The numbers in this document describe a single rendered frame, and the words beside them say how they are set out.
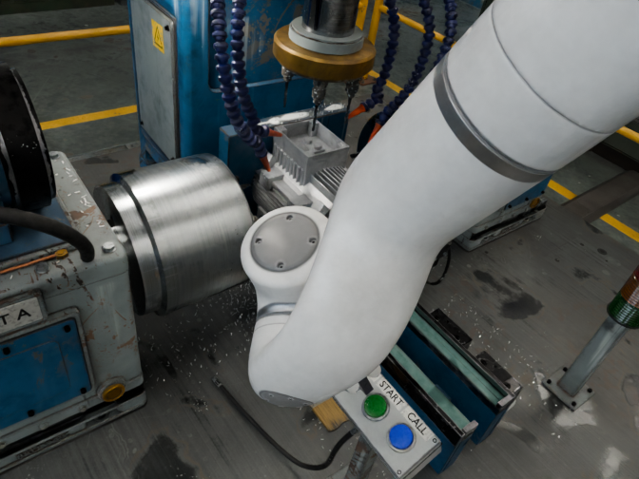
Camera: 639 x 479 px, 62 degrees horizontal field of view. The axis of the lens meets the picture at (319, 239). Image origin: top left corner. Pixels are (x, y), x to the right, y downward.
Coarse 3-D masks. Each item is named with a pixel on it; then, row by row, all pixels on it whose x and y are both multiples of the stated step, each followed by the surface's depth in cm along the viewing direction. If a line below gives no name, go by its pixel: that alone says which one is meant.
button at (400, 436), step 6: (396, 426) 66; (402, 426) 66; (390, 432) 66; (396, 432) 66; (402, 432) 66; (408, 432) 66; (390, 438) 66; (396, 438) 65; (402, 438) 65; (408, 438) 65; (396, 444) 65; (402, 444) 65; (408, 444) 65
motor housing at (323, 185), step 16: (256, 176) 109; (288, 176) 105; (320, 176) 102; (336, 176) 101; (256, 192) 110; (272, 192) 105; (288, 192) 102; (304, 192) 102; (320, 192) 100; (336, 192) 98; (272, 208) 106
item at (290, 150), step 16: (288, 128) 107; (304, 128) 109; (320, 128) 108; (288, 144) 102; (304, 144) 104; (320, 144) 104; (336, 144) 103; (288, 160) 103; (304, 160) 99; (320, 160) 100; (336, 160) 103; (304, 176) 101
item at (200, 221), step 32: (192, 160) 89; (96, 192) 87; (128, 192) 81; (160, 192) 81; (192, 192) 83; (224, 192) 85; (128, 224) 78; (160, 224) 79; (192, 224) 81; (224, 224) 84; (128, 256) 82; (160, 256) 79; (192, 256) 82; (224, 256) 85; (160, 288) 82; (192, 288) 84; (224, 288) 91
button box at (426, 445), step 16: (384, 384) 70; (336, 400) 71; (352, 400) 70; (400, 400) 69; (352, 416) 69; (368, 416) 68; (384, 416) 68; (400, 416) 68; (416, 416) 67; (368, 432) 67; (384, 432) 67; (416, 432) 66; (432, 432) 66; (384, 448) 66; (416, 448) 65; (432, 448) 65; (384, 464) 69; (400, 464) 64; (416, 464) 64
